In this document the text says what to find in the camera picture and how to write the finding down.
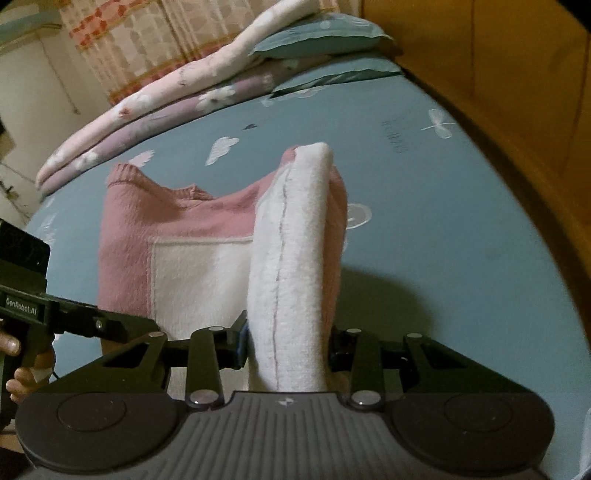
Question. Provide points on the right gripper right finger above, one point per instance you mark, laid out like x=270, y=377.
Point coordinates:
x=358, y=353

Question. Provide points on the wooden headboard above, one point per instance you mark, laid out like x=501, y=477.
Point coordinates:
x=520, y=70

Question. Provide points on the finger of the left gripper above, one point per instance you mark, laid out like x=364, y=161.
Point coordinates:
x=122, y=328

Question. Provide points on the teal pillow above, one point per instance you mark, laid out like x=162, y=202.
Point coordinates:
x=326, y=33
x=343, y=69

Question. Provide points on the pink floral folded quilt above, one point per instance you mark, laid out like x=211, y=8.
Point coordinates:
x=188, y=79

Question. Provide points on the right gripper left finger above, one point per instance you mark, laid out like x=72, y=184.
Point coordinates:
x=211, y=350

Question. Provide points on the teal lower pillow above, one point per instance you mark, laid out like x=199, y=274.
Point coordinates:
x=343, y=69

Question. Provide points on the teal upper pillow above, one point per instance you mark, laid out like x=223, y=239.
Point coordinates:
x=326, y=33

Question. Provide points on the person's left hand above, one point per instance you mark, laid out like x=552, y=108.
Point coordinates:
x=28, y=379

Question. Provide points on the pink and white knit sweater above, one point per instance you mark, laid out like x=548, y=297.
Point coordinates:
x=271, y=251

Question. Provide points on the purple floral folded quilt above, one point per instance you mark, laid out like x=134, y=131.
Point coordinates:
x=254, y=82

